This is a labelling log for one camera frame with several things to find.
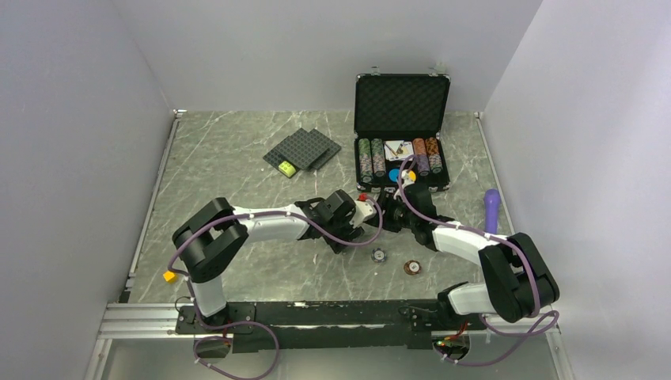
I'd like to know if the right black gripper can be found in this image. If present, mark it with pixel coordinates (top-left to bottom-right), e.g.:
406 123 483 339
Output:
364 191 418 233

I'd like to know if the purple-grey chip stack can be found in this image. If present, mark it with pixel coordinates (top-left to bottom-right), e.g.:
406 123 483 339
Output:
372 156 386 177

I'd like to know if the purple chip stack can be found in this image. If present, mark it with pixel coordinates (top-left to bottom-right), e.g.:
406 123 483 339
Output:
415 154 430 177

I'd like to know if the grey chip stack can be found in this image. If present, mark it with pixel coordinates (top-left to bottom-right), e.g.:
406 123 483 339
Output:
359 156 373 178

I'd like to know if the small chip stack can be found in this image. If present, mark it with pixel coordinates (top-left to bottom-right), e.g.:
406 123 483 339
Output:
428 154 442 174

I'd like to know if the dark green chip stack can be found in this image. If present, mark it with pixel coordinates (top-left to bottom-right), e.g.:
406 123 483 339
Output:
370 139 385 161

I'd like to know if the red chip stack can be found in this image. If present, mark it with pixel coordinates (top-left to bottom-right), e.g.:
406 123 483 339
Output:
412 138 426 156

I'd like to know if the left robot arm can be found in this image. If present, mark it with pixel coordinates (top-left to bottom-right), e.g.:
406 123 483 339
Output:
172 190 377 333

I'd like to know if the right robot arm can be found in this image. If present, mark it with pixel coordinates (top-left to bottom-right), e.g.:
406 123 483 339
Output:
377 184 560 329

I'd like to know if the blue dealer button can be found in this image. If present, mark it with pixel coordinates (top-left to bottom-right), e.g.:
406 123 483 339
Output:
388 169 400 183

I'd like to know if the yellow-green dice block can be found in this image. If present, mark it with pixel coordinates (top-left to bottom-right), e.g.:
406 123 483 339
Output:
277 161 297 178

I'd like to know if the playing cards deck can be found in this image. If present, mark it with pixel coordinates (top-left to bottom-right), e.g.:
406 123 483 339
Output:
383 140 414 162

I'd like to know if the dark foam pad top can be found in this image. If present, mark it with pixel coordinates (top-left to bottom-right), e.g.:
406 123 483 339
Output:
263 128 328 170

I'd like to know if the purple cylinder object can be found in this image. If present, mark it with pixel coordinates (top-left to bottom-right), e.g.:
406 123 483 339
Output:
483 188 502 234

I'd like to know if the black poker case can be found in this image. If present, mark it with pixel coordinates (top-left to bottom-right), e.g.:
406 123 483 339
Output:
354 74 451 192

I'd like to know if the small yellow object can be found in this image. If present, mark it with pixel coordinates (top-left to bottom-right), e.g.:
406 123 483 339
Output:
162 271 179 283

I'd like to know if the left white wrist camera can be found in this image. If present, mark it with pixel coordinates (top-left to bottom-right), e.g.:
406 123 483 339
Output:
350 193 379 228

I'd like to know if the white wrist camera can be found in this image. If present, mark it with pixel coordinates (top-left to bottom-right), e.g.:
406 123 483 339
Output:
392 180 415 201
350 193 379 228

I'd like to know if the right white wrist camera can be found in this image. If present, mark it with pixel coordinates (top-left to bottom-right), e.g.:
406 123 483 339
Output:
392 180 415 201

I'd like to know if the black base frame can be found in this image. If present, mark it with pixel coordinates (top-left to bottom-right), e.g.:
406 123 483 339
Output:
175 299 485 353

